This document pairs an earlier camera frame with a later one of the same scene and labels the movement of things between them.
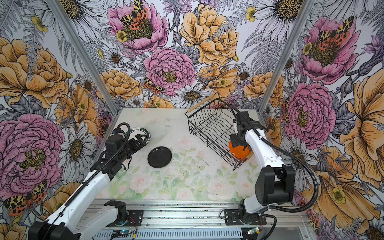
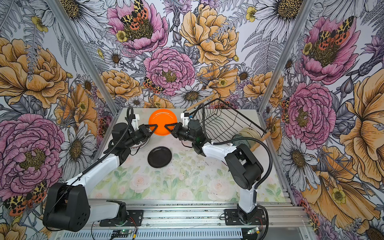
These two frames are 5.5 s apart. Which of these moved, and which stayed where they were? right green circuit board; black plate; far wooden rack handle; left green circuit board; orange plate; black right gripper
Moved: black right gripper; orange plate
Stayed: right green circuit board; left green circuit board; far wooden rack handle; black plate
